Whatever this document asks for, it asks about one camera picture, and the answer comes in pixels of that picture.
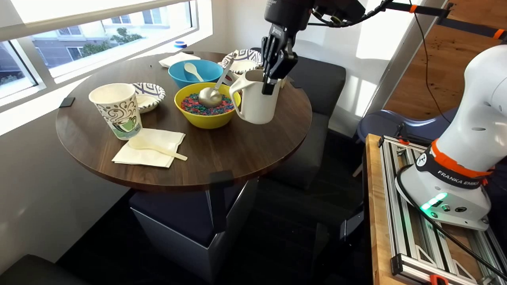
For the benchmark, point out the small black device on sill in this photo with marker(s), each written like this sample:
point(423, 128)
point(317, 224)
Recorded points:
point(67, 102)

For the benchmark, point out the patterned paper cup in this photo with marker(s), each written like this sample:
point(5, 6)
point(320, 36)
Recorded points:
point(119, 109)

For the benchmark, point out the white ceramic mug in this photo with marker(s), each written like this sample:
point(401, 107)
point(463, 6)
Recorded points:
point(254, 101)

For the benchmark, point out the white paper napkin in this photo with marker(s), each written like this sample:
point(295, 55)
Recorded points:
point(151, 148)

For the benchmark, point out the blue bowl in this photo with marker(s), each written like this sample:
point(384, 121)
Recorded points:
point(208, 71)

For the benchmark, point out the yellow bowl with colourful cereal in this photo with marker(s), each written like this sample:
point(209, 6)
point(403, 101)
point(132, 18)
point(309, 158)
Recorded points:
point(186, 101)

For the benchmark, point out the round dark wooden table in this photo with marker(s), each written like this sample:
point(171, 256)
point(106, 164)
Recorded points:
point(241, 150)

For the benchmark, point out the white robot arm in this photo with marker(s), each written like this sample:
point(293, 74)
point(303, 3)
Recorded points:
point(445, 183)

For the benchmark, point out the metal ladle spoon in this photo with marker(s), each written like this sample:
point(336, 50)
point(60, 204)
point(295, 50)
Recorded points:
point(211, 96)

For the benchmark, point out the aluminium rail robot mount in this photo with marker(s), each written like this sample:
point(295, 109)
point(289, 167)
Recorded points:
point(420, 250)

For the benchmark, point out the white plastic spoon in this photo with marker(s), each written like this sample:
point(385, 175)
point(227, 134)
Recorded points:
point(192, 71)

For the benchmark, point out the white napkin at back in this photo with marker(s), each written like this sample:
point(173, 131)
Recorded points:
point(173, 60)

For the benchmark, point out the patterned paper plate left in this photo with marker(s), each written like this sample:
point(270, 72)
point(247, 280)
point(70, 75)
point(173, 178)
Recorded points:
point(149, 96)

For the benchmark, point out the grey table pedestal box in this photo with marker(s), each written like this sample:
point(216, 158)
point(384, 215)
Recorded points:
point(179, 227)

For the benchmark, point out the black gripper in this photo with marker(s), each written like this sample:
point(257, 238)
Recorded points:
point(277, 45)

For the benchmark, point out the dark cushioned seat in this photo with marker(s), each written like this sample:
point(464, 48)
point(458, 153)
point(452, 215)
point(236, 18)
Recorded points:
point(322, 83)

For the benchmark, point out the wooden bench top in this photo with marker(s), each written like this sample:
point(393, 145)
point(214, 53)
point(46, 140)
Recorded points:
point(377, 216)

